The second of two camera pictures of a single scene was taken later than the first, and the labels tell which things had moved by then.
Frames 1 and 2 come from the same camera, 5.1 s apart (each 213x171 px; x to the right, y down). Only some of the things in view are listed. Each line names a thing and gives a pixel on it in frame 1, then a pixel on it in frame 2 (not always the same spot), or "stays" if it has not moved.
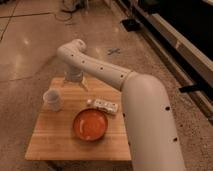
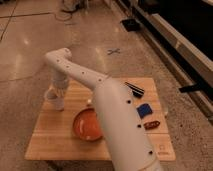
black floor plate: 131,25 stays
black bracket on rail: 192,88 stays
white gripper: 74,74 to 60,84
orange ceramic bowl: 90,124 stays
